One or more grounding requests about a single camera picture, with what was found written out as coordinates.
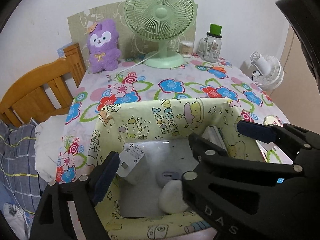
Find beige printed board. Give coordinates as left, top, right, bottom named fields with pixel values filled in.
left=67, top=1, right=198, bottom=55

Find blue plaid blanket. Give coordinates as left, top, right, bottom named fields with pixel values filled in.
left=0, top=120, right=48, bottom=213

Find purple plush toy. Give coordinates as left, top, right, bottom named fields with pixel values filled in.
left=87, top=19, right=122, bottom=74

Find white black patterned cloth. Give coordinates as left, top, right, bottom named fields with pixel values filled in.
left=4, top=202, right=28, bottom=228

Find white fan cable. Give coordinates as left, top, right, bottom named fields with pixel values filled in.
left=120, top=51, right=160, bottom=73

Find glass jar mug green lid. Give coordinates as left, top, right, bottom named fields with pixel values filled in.
left=199, top=24, right=223, bottom=63

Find cotton swab container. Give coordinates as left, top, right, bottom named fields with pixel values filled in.
left=180, top=41, right=193, bottom=58

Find yellow printed storage box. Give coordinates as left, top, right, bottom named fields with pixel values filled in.
left=86, top=97, right=294, bottom=240

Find green desk fan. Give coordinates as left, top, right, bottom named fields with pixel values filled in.
left=124, top=0, right=195, bottom=69

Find white oval case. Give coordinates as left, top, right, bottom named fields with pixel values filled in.
left=158, top=180, right=190, bottom=215

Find white standing fan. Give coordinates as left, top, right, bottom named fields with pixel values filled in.
left=250, top=51, right=284, bottom=90

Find round strawberry print tape roll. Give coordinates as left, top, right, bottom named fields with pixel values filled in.
left=262, top=115, right=284, bottom=127

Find dark blurred object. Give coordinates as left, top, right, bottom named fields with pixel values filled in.
left=275, top=0, right=320, bottom=83

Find blue patterned paper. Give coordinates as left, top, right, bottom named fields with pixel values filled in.
left=57, top=42, right=75, bottom=57

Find grey round gadget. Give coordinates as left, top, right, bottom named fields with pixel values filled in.
left=155, top=171, right=183, bottom=188

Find white charger adapter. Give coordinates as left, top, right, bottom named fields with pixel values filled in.
left=117, top=142, right=146, bottom=186

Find orange handled scissors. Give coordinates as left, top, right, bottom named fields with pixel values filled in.
left=197, top=64, right=226, bottom=72

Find beige wardrobe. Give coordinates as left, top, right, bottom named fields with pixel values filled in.
left=277, top=25, right=320, bottom=120

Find wooden bed headboard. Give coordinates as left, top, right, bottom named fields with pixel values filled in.
left=0, top=42, right=87, bottom=128

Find white pillow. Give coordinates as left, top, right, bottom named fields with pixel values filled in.
left=35, top=115, right=68, bottom=183

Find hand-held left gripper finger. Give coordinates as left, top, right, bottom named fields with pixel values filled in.
left=30, top=151, right=120, bottom=240

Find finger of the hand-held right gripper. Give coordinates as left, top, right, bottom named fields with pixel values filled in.
left=236, top=120, right=320, bottom=165
left=181, top=133, right=304, bottom=240

